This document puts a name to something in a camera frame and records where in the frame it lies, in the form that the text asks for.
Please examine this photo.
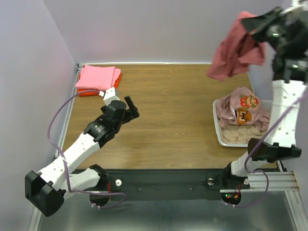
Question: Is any beige t shirt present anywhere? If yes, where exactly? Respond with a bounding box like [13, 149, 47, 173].
[222, 125, 266, 144]

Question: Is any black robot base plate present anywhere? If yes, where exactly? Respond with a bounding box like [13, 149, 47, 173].
[90, 169, 249, 205]

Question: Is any white plastic laundry basket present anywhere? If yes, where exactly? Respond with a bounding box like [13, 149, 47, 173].
[212, 100, 272, 148]

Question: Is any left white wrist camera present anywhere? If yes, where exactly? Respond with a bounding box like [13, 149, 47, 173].
[99, 87, 119, 104]

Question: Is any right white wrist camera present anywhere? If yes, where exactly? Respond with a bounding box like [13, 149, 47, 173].
[282, 0, 308, 14]

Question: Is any folded orange t shirt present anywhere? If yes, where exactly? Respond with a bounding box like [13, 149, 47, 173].
[77, 72, 122, 97]

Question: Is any mauve pixel print t shirt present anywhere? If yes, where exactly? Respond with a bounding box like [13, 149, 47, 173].
[215, 87, 270, 131]

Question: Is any dusty rose t shirt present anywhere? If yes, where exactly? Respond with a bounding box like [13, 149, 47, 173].
[207, 12, 265, 81]

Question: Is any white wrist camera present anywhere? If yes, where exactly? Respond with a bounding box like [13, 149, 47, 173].
[282, 0, 308, 14]
[99, 87, 119, 104]

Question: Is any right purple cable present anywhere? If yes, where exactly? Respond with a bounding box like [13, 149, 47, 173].
[225, 91, 308, 208]

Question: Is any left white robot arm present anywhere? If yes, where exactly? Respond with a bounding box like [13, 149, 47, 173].
[25, 96, 140, 217]

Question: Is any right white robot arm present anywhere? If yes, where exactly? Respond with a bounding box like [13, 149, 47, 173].
[221, 0, 308, 188]

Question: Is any folded pink t shirt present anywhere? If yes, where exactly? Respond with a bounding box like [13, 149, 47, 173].
[75, 65, 121, 91]

